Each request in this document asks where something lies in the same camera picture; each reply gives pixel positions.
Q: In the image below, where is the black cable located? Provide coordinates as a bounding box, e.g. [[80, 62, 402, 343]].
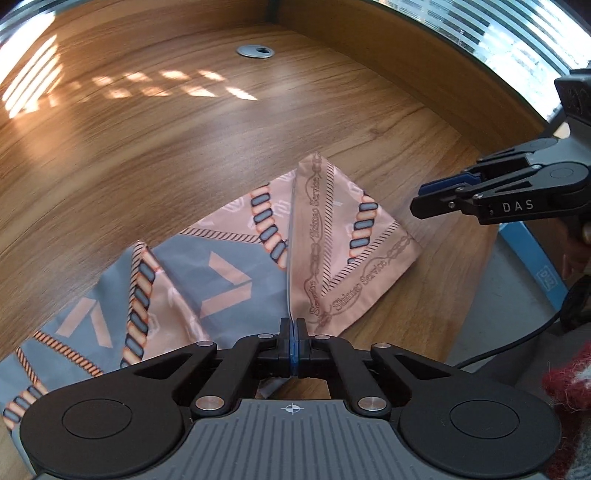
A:
[[455, 277, 591, 370]]

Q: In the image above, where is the blue box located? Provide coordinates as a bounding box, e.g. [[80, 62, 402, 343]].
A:
[[498, 220, 570, 319]]

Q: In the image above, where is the red woolly clothing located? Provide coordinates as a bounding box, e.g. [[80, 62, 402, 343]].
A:
[[541, 344, 591, 480]]

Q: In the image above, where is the pink grey patterned scarf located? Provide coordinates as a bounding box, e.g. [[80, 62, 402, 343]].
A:
[[0, 152, 423, 478]]

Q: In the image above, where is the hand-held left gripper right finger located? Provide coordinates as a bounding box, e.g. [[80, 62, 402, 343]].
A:
[[294, 318, 446, 418]]

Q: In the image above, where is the grey desk grommet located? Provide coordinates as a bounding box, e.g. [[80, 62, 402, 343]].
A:
[[236, 44, 274, 60]]

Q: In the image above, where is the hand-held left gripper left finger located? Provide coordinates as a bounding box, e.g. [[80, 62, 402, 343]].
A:
[[134, 318, 296, 418]]

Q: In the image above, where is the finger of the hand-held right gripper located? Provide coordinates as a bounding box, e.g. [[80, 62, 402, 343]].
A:
[[410, 161, 591, 227], [418, 137, 570, 197]]

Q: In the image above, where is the person's right hand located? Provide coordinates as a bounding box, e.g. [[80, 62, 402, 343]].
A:
[[561, 222, 591, 282]]

